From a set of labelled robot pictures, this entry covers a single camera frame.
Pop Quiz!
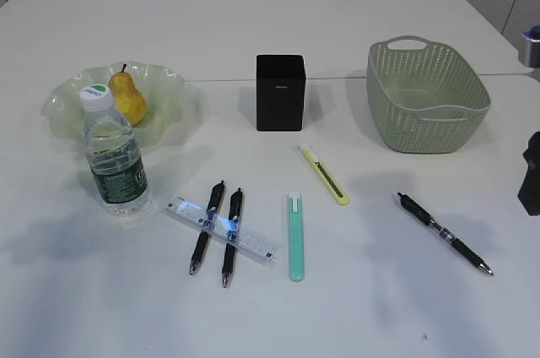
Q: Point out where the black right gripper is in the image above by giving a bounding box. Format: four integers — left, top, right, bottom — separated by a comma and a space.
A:
518, 131, 540, 216

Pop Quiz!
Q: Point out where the yellow utility knife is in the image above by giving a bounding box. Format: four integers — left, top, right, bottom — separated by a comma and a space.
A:
299, 144, 349, 206

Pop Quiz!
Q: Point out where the mint green utility knife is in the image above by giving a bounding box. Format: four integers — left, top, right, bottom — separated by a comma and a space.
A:
289, 192, 305, 282

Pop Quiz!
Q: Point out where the yellow pear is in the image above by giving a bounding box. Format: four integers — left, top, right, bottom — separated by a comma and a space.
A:
108, 63, 149, 126

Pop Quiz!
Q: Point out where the clear water bottle green label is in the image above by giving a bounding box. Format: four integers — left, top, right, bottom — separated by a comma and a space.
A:
79, 84, 149, 217

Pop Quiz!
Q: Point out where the black pen far right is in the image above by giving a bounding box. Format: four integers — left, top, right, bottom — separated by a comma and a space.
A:
397, 193, 494, 276

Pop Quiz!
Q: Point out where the green woven plastic basket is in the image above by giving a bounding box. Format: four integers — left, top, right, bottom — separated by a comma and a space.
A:
366, 35, 491, 155

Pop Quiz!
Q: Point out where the black square pen holder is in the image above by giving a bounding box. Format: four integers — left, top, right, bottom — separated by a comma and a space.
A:
256, 54, 306, 132

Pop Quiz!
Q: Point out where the black pen right of pair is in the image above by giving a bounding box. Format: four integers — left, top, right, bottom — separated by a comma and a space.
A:
222, 188, 244, 288

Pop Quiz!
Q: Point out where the black pen of pair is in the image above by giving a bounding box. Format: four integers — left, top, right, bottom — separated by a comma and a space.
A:
222, 188, 244, 288
189, 180, 225, 275

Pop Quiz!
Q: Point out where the black pen left of pair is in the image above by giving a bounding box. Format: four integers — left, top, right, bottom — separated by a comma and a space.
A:
189, 180, 225, 275

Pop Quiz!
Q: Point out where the clear plastic ruler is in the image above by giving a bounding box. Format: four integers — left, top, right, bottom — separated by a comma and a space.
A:
163, 197, 279, 265

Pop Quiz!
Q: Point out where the pale green wavy plate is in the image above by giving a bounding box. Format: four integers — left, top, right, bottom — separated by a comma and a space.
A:
41, 62, 188, 148

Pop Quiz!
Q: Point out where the silver blue wrist camera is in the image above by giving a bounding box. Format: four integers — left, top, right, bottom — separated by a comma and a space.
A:
519, 25, 540, 68

